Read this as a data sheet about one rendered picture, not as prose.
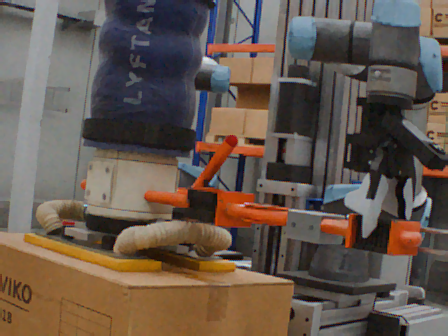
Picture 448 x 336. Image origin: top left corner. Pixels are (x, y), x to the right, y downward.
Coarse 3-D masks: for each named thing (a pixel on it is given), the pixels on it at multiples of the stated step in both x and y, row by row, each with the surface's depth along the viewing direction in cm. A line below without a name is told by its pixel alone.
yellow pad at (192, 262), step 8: (152, 248) 159; (152, 256) 157; (160, 256) 155; (168, 256) 153; (176, 256) 152; (184, 256) 152; (192, 256) 151; (200, 256) 152; (216, 256) 155; (176, 264) 152; (184, 264) 150; (192, 264) 148; (200, 264) 147; (208, 264) 149; (216, 264) 150; (224, 264) 152; (232, 264) 153
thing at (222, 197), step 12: (192, 192) 135; (204, 192) 133; (216, 192) 141; (228, 192) 133; (192, 204) 136; (204, 204) 134; (216, 204) 132; (240, 204) 135; (192, 216) 135; (204, 216) 133; (216, 216) 132; (228, 216) 133
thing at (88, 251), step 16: (64, 224) 154; (32, 240) 155; (48, 240) 151; (64, 240) 149; (80, 240) 153; (112, 240) 143; (80, 256) 142; (96, 256) 138; (112, 256) 137; (128, 256) 138; (144, 256) 141
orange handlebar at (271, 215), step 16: (160, 192) 145; (224, 208) 132; (240, 208) 130; (256, 208) 128; (272, 208) 127; (288, 208) 130; (272, 224) 127; (336, 224) 116; (400, 240) 108; (416, 240) 108
